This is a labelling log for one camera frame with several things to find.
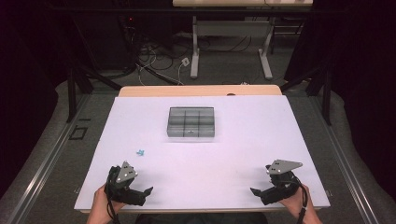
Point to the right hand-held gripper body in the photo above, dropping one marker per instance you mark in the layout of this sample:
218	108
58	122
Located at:
285	183

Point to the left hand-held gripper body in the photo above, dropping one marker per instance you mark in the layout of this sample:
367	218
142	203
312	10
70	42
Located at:
120	186

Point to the blue star hair clip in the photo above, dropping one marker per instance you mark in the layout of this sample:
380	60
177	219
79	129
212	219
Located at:
140	152

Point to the smoky clear compartment box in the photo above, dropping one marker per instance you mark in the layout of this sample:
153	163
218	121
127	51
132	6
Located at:
190	123

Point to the person's left hand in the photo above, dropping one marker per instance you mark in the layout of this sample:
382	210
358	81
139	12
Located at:
101	203

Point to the person's right hand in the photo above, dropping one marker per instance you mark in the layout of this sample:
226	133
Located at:
299	205

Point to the black metal stand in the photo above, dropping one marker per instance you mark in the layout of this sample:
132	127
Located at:
72	93
326	99

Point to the dark curtain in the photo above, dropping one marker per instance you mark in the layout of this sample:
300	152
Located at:
367	77
21	77

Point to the white power plug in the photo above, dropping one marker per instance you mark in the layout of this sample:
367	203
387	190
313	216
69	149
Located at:
185	61

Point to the white-legged desk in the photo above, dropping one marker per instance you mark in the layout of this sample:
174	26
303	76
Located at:
230	28

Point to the aluminium floor rail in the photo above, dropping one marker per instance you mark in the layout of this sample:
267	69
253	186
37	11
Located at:
345	161
46	161

